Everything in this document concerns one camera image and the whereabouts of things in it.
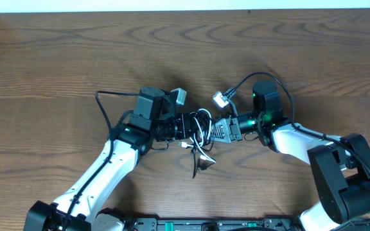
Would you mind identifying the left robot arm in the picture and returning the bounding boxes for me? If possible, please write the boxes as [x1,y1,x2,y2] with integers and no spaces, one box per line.
[24,87,197,230]

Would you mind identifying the white usb cable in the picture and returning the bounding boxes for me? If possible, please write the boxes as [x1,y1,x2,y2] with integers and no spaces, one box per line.
[179,108,217,164]

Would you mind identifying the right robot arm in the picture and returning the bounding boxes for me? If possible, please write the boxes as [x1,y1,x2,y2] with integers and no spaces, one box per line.
[211,81,370,230]

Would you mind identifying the black usb cable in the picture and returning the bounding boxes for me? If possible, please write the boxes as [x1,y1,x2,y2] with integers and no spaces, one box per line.
[189,108,218,179]

